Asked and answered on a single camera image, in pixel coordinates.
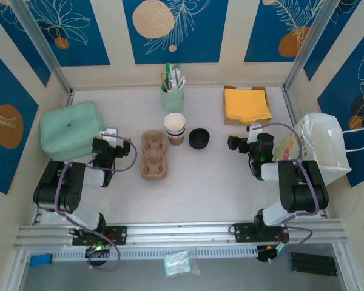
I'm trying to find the brown pulp cup carrier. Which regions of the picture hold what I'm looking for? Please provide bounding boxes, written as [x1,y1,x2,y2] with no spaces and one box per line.
[139,130,170,182]

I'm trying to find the white printed paper bag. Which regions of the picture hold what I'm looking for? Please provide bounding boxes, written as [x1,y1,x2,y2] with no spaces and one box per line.
[274,112,364,186]

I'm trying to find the brown cardboard napkin tray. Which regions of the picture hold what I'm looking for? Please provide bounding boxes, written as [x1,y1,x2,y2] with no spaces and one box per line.
[223,85,272,127]

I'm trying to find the yellow paper napkin stack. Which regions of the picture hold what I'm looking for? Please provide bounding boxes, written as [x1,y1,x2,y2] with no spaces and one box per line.
[224,87,273,124]

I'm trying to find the stacked black cup lids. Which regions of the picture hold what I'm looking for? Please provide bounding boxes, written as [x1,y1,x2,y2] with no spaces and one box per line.
[187,127,212,150]

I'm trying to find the mint green zipper pouch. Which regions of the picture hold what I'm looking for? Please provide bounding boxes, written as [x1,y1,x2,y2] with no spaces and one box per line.
[39,101,106,162]

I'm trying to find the stacked brown paper cups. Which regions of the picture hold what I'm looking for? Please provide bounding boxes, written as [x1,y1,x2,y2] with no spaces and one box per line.
[163,112,187,147]

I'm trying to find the mint green holder cup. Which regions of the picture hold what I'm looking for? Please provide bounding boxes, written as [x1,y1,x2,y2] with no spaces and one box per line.
[160,82,185,115]

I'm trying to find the left small controller board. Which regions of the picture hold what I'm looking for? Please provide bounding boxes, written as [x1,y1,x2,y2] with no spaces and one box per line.
[84,244,110,259]

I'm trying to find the small controller board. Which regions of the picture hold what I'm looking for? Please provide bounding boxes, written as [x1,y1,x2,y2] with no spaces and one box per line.
[84,244,110,259]
[256,244,288,264]

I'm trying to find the right small controller board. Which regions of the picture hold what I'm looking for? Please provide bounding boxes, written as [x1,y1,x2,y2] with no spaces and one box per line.
[256,244,288,264]

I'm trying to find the clear bag of packets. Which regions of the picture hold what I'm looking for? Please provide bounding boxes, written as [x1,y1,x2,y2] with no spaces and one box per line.
[163,249,201,278]

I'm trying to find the small blue object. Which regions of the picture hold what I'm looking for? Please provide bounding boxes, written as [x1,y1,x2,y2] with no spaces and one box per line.
[29,253,53,268]

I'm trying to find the black ribbed block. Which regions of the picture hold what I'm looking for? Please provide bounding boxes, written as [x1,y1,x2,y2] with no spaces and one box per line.
[288,251,337,277]

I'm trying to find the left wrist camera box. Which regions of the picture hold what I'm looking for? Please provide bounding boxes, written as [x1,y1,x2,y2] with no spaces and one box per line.
[99,127,120,144]

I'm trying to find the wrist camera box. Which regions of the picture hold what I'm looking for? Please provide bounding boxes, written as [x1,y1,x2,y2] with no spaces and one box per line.
[99,127,120,144]
[246,123,263,143]

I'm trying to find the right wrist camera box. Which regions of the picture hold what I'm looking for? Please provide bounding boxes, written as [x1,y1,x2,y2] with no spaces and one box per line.
[246,123,263,143]

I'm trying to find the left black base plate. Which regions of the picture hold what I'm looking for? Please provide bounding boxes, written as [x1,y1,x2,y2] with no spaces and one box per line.
[72,224,128,246]

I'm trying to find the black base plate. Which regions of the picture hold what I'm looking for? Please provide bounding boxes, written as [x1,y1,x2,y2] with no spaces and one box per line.
[230,222,291,243]
[72,224,128,246]

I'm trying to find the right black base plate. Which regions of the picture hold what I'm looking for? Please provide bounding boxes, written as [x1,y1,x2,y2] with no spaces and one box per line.
[230,222,291,243]

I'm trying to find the aluminium mounting rail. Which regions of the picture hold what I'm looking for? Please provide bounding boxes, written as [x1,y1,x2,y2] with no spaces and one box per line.
[13,218,352,251]

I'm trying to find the white slotted cable duct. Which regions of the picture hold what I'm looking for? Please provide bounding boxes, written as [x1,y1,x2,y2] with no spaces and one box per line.
[27,246,258,263]

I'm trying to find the right aluminium frame post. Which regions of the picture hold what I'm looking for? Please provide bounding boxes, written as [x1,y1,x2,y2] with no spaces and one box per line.
[282,0,343,92]

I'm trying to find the aluminium frame post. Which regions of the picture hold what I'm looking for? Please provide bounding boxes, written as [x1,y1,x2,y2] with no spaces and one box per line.
[282,0,343,92]
[10,0,74,97]

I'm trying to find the left aluminium frame post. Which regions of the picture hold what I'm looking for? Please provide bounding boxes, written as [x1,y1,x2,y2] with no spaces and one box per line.
[10,0,74,97]

